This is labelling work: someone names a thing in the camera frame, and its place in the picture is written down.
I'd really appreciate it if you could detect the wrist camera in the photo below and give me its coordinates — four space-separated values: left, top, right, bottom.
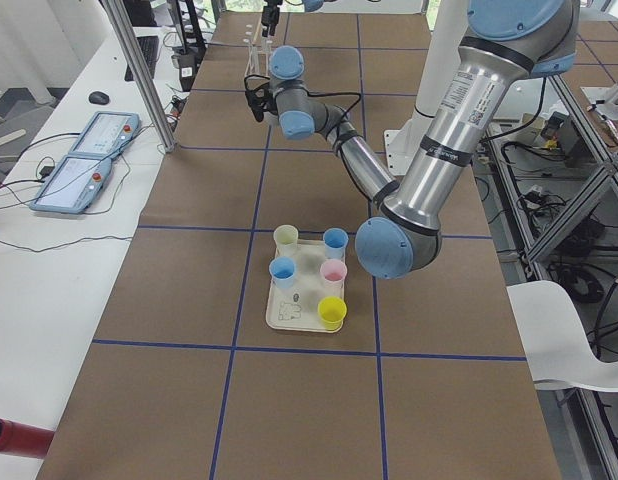
243 74 278 123

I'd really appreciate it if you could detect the black computer mouse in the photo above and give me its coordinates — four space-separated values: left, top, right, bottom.
88 91 110 105

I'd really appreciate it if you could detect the red cylinder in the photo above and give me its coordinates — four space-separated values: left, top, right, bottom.
0 418 55 459

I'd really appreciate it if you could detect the teach pendant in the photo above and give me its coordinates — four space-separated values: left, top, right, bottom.
28 155 112 215
69 111 140 158

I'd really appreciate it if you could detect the light blue plastic cup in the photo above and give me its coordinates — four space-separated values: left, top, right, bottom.
323 227 349 260

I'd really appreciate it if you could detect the upper teach pendant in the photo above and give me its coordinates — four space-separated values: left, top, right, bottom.
69 111 140 158

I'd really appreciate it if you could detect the yellow plastic cup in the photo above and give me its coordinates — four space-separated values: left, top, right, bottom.
317 296 348 331

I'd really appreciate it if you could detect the cream plastic cup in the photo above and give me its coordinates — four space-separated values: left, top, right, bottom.
273 224 299 257

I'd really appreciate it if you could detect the pink plastic cup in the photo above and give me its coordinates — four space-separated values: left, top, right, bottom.
319 259 348 295

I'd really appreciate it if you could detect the lower teach pendant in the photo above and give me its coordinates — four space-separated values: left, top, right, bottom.
28 155 112 215

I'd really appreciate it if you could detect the white wire cup rack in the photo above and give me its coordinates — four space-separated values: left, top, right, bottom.
243 24 273 76

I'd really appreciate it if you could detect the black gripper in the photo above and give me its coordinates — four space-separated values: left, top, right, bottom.
261 0 281 38

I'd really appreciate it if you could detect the cream plastic tray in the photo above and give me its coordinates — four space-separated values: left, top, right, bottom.
265 239 344 334

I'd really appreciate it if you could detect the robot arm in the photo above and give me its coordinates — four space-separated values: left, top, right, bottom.
269 1 580 279
261 0 325 38

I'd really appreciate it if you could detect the aluminium frame post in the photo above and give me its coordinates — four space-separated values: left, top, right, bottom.
102 0 176 153

